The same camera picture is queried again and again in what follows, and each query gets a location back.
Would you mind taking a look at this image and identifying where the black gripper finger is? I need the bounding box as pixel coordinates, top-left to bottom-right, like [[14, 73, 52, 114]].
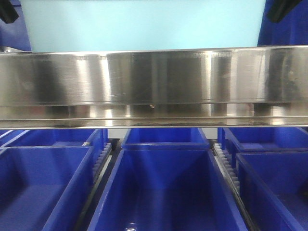
[[0, 0, 19, 24], [266, 0, 298, 23]]

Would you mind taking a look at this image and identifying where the light blue bin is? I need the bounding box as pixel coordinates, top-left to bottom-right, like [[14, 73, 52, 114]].
[[21, 0, 265, 52]]

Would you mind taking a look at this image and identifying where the dark blue bin rear right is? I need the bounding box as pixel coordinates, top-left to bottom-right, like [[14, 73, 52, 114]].
[[218, 127, 308, 167]]

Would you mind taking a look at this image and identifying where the dark blue bin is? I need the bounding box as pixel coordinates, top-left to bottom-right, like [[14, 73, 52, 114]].
[[218, 127, 308, 167], [236, 152, 308, 231], [2, 129, 108, 153], [88, 150, 247, 231], [0, 146, 93, 231], [122, 128, 210, 150]]

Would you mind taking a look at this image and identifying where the dark blue bin rear left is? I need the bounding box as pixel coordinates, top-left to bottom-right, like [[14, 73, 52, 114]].
[[2, 129, 108, 153]]

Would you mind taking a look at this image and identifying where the white roller track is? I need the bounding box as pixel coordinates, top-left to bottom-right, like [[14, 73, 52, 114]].
[[213, 143, 240, 193]]

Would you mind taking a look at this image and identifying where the dark blue bin lower right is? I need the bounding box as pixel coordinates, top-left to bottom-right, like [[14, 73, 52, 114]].
[[236, 152, 308, 231]]

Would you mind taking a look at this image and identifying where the dark blue bin lower left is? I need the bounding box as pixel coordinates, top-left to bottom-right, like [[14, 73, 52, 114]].
[[0, 146, 93, 231]]

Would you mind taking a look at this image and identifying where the dark blue bin rear centre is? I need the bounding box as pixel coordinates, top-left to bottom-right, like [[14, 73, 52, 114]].
[[122, 128, 210, 150]]

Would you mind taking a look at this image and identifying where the dark blue bin lower centre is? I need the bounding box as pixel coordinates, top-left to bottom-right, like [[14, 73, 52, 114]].
[[88, 150, 247, 231]]

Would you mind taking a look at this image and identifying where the right shelf steel rail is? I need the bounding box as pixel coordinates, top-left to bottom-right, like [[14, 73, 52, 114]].
[[0, 45, 308, 129]]

